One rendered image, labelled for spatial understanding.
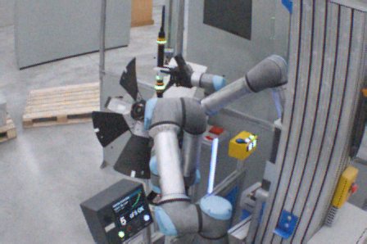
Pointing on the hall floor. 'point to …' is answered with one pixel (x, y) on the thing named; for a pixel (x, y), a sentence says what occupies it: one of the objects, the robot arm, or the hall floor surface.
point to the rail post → (237, 203)
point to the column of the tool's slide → (171, 24)
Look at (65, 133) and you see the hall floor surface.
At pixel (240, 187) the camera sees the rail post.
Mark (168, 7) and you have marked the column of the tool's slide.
